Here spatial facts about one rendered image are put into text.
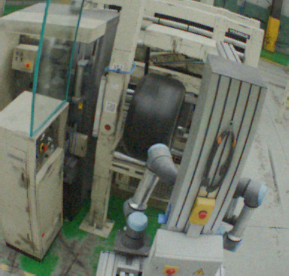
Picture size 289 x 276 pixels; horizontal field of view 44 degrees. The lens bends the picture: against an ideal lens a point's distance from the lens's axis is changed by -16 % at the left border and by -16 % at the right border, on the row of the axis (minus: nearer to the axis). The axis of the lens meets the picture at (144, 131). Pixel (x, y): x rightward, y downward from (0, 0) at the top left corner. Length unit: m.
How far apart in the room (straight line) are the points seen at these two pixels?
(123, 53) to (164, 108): 0.46
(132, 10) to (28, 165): 1.21
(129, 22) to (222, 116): 1.26
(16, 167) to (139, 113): 0.90
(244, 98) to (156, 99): 1.18
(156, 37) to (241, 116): 1.45
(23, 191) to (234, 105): 1.58
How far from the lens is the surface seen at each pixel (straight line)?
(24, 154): 2.44
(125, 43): 2.69
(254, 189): 2.16
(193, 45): 2.87
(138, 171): 2.96
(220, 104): 1.55
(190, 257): 1.79
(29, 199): 2.66
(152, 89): 2.68
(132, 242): 2.44
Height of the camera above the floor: 2.50
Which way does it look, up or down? 29 degrees down
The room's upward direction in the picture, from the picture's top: 12 degrees clockwise
